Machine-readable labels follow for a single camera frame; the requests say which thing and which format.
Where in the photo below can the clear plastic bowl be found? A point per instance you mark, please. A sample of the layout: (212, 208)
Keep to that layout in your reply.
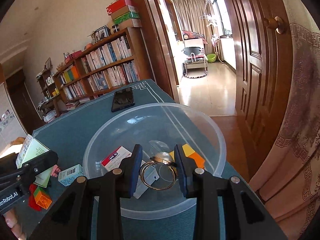
(157, 128)

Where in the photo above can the green plastic basin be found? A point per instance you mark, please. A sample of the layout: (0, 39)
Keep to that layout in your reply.
(211, 58)

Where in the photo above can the brown wooden door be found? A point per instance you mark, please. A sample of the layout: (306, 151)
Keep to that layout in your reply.
(264, 60)

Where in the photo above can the small wooden shelf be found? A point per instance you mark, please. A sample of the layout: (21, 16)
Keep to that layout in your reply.
(47, 84)

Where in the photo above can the person's left hand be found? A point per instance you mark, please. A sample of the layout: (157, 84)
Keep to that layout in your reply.
(12, 222)

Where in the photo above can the teal table mat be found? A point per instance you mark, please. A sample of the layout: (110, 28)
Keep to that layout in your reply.
(70, 134)

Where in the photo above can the red long toy block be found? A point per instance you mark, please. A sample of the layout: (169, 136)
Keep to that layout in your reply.
(31, 201)

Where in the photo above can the white red medicine box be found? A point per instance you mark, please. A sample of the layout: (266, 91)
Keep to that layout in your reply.
(129, 162)

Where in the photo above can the patterned pink curtain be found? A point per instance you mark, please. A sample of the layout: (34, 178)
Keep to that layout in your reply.
(288, 179)

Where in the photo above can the stacked coloured boxes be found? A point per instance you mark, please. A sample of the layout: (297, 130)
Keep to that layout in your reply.
(124, 14)

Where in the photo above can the black smartphone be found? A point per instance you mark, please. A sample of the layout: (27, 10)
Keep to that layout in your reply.
(122, 99)

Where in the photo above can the white rolling cart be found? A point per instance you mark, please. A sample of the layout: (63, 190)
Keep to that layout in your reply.
(195, 53)

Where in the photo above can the yellow orange toy block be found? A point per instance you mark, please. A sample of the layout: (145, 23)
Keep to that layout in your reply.
(191, 153)

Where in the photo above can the gold ring keychain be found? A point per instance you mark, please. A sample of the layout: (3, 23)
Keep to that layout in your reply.
(159, 172)

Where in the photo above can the green orange toy block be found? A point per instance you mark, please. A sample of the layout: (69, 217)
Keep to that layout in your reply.
(42, 198)

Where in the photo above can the teal white medicine box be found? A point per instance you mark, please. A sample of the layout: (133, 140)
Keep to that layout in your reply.
(66, 177)

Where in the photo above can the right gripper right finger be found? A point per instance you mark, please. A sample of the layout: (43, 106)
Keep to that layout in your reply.
(244, 214)

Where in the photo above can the large wooden bookshelf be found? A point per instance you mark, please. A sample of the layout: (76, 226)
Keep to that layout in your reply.
(111, 63)

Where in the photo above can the yellow medicine box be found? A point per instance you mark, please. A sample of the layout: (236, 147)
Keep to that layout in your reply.
(32, 148)

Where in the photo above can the green pink toy block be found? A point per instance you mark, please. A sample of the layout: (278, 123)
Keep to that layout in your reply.
(55, 171)

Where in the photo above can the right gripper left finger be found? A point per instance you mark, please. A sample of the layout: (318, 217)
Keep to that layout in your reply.
(71, 215)

